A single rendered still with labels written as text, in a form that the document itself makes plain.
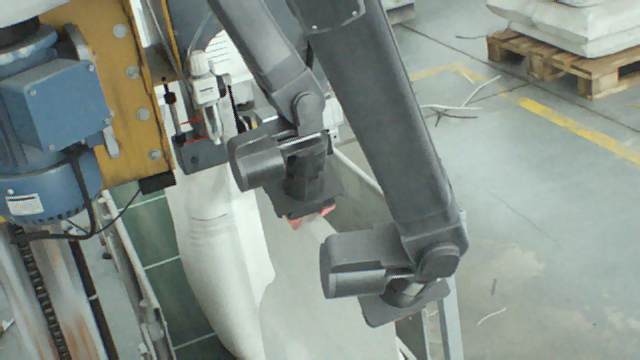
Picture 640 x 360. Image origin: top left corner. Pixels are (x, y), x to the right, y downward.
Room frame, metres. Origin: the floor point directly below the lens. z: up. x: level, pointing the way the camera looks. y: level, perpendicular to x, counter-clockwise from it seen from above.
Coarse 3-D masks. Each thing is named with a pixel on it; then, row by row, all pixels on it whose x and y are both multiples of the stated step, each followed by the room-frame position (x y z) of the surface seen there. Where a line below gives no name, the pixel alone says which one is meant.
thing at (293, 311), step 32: (256, 192) 1.29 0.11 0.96; (288, 224) 1.14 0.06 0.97; (320, 224) 1.06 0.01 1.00; (288, 256) 1.19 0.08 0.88; (288, 288) 1.20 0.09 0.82; (320, 288) 1.04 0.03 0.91; (288, 320) 1.11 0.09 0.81; (320, 320) 1.07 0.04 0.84; (352, 320) 0.96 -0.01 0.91; (288, 352) 1.04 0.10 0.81; (320, 352) 1.02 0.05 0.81; (352, 352) 0.97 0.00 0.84; (384, 352) 0.88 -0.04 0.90
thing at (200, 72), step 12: (192, 60) 1.27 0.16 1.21; (204, 60) 1.27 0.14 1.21; (192, 72) 1.27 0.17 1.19; (204, 72) 1.27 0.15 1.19; (192, 84) 1.27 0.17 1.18; (204, 84) 1.26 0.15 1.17; (216, 84) 1.27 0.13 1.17; (192, 96) 1.29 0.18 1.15; (204, 96) 1.26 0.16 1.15; (216, 96) 1.27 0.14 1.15
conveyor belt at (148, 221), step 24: (120, 192) 2.64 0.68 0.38; (120, 216) 2.46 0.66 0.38; (144, 216) 2.43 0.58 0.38; (168, 216) 2.40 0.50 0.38; (144, 240) 2.27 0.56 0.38; (168, 240) 2.24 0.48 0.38; (144, 264) 2.13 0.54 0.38; (168, 264) 2.10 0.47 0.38; (168, 288) 1.98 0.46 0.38; (168, 312) 1.86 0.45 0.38; (192, 312) 1.84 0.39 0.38; (192, 336) 1.74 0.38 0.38; (216, 336) 1.72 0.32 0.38
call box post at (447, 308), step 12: (444, 300) 1.31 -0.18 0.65; (456, 300) 1.32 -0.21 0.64; (444, 312) 1.31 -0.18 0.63; (456, 312) 1.32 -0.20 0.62; (444, 324) 1.32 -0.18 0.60; (456, 324) 1.32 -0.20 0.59; (444, 336) 1.33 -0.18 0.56; (456, 336) 1.32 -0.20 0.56; (444, 348) 1.33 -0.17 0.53; (456, 348) 1.32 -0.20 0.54
